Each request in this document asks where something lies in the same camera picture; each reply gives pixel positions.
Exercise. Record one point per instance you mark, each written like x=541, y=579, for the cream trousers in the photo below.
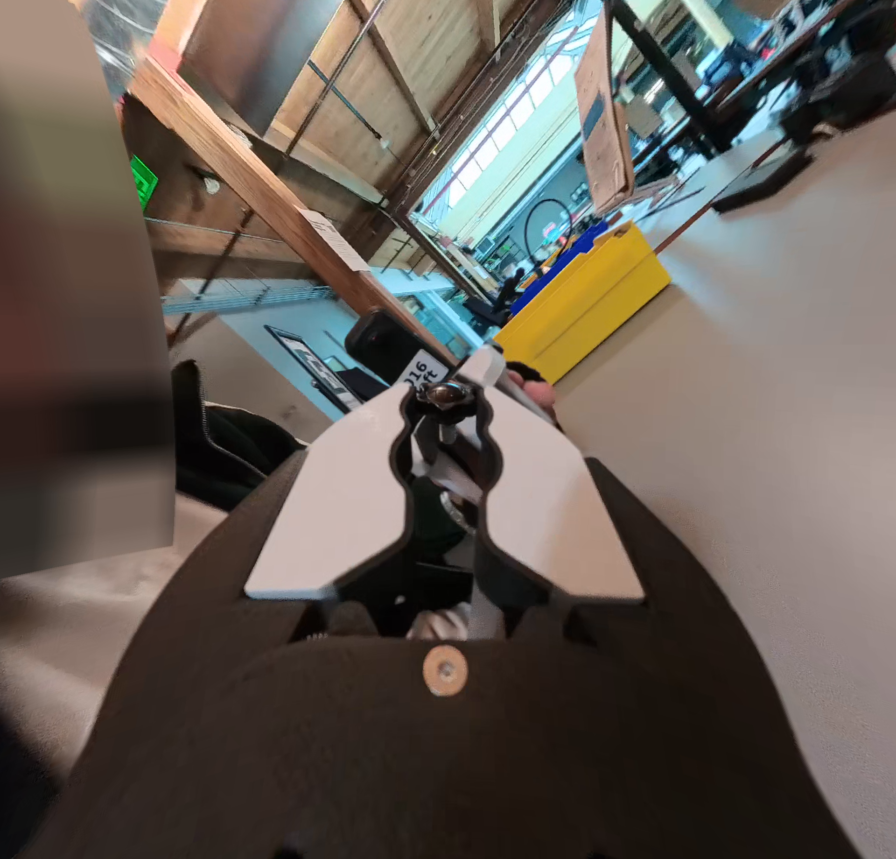
x=105, y=593

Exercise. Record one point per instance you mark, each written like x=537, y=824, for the black star knob screw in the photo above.
x=442, y=395

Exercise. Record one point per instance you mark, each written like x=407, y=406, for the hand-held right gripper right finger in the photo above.
x=553, y=516

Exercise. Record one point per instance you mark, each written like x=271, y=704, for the flat black device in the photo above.
x=766, y=180

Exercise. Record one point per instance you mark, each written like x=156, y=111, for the dark green jacket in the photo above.
x=231, y=446

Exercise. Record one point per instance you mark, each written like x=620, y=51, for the framed marker poster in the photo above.
x=315, y=369

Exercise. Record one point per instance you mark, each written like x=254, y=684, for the person's left hand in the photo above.
x=537, y=391

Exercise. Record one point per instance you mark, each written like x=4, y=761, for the yellow plastic bin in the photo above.
x=588, y=299

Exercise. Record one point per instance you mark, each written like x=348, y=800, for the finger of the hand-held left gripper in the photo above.
x=485, y=367
x=434, y=453

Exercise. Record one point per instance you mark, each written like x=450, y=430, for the black pole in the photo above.
x=651, y=47

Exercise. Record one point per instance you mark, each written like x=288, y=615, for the blue plastic bin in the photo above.
x=553, y=271

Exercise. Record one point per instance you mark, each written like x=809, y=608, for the wooden pillar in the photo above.
x=266, y=194

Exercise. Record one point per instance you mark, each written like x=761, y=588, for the paper notice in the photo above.
x=334, y=239

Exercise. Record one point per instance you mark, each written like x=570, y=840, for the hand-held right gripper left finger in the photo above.
x=336, y=509

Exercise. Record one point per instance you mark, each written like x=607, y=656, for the green exit sign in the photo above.
x=143, y=181

